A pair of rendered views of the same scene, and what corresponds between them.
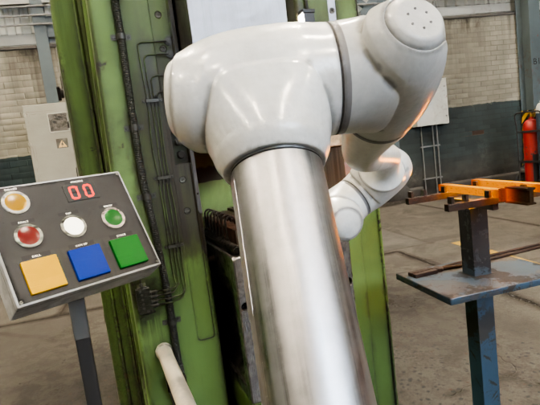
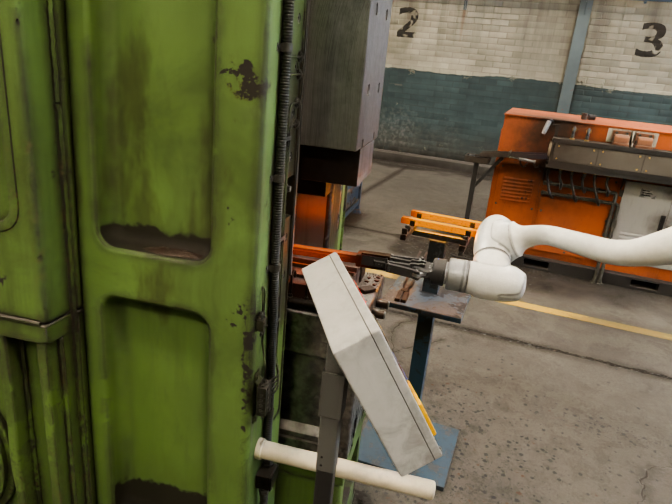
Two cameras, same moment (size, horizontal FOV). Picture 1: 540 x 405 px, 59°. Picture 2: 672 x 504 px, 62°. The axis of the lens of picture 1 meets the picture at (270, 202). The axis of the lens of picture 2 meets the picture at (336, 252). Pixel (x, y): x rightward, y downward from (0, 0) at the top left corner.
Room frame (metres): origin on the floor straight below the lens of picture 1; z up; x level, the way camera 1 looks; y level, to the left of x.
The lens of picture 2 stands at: (0.69, 1.29, 1.58)
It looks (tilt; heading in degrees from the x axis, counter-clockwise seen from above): 20 degrees down; 302
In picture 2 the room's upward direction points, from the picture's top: 5 degrees clockwise
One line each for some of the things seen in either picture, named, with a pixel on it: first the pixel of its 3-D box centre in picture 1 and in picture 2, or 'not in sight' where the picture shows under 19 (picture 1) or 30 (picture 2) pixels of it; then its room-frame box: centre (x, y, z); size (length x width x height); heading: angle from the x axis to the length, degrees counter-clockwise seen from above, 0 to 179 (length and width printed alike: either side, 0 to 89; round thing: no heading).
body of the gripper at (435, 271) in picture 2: not in sight; (429, 270); (1.24, -0.08, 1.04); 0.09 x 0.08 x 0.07; 20
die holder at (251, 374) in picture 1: (269, 293); (281, 344); (1.65, 0.04, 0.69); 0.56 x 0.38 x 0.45; 20
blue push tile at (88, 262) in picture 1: (88, 262); not in sight; (1.06, 0.43, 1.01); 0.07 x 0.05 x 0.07; 135
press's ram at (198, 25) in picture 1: (234, 43); (301, 56); (1.63, 0.05, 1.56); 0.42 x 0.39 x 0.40; 20
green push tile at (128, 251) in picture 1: (128, 251); not in sight; (1.13, 0.36, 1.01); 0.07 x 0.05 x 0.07; 135
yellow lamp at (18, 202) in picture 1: (15, 202); not in sight; (1.05, 0.56, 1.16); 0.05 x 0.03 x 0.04; 110
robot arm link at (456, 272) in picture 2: not in sight; (455, 274); (1.17, -0.10, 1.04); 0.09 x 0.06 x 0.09; 110
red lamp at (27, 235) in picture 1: (28, 235); not in sight; (1.02, 0.53, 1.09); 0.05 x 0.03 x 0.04; 110
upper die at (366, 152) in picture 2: not in sight; (290, 152); (1.62, 0.09, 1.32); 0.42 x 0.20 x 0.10; 20
